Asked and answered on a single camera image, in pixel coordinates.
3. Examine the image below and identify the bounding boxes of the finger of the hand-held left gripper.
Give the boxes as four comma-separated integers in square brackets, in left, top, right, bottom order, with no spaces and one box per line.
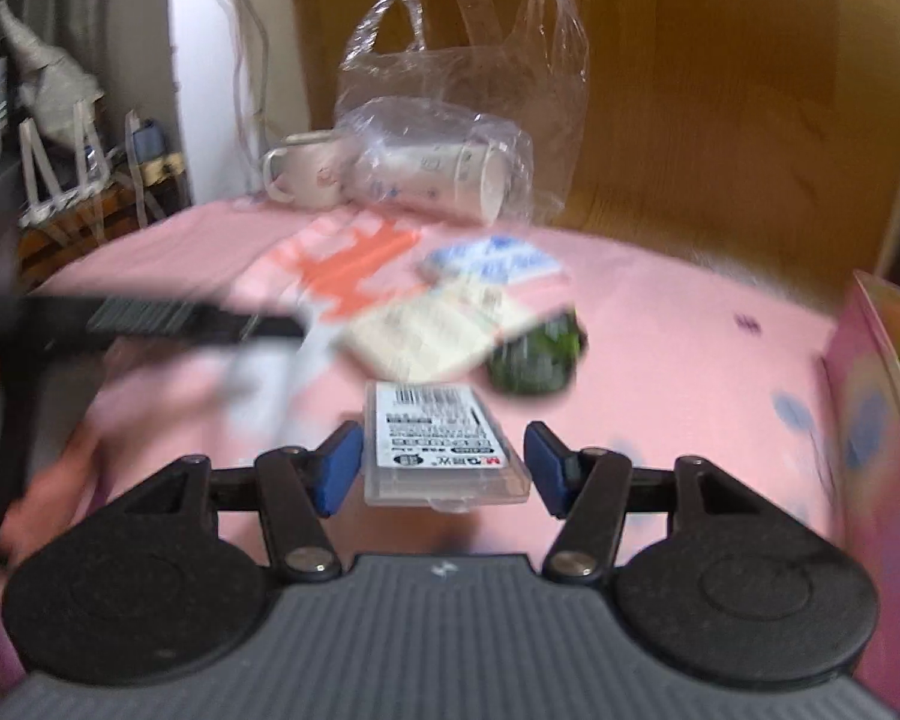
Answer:
[22,296,306,352]

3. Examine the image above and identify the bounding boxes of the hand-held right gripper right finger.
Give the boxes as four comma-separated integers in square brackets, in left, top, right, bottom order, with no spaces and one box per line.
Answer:
[523,421,777,586]

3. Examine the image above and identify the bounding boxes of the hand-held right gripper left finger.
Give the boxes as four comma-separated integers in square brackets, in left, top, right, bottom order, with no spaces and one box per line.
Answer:
[124,420,365,584]

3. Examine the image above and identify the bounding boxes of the clear plastic box white label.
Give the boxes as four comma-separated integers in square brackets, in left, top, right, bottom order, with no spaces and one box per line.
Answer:
[364,381,532,512]

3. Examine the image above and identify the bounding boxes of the blue and white tissue packet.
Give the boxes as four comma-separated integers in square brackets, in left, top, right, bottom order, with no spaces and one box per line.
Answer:
[420,234,567,287]

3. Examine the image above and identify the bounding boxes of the pink biscuit tin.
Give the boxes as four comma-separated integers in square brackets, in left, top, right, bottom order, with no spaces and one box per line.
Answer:
[821,270,900,713]

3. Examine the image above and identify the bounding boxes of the dark green packet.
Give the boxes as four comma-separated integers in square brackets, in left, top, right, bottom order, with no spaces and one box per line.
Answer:
[486,307,587,395]

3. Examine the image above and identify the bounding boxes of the dark wooden crate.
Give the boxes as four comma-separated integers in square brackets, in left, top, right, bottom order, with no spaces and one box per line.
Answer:
[19,154,192,290]

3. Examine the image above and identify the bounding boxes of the beige packet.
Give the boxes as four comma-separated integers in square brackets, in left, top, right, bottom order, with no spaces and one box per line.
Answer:
[341,277,563,383]

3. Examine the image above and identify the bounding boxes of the pink floral tablecloth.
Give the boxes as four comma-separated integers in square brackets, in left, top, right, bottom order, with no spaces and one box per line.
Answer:
[0,199,900,720]

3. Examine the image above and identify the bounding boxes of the orange and pink printed packet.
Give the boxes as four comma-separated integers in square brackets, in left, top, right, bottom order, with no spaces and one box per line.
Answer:
[236,208,421,316]

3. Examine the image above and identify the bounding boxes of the pale cloth bag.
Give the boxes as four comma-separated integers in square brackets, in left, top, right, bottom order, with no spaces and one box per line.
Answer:
[0,4,106,147]

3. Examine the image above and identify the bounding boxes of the white mug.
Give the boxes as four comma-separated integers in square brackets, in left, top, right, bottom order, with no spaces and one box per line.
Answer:
[261,131,353,205]

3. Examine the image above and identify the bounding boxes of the paper cups in plastic sleeve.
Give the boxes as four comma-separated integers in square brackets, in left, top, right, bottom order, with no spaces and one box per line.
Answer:
[337,101,533,226]

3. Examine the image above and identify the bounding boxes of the clear plastic bag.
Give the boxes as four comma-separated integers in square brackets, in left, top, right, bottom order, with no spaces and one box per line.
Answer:
[337,0,590,222]

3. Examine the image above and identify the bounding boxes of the wooden board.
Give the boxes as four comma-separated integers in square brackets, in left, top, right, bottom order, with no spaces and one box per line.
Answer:
[285,0,900,278]

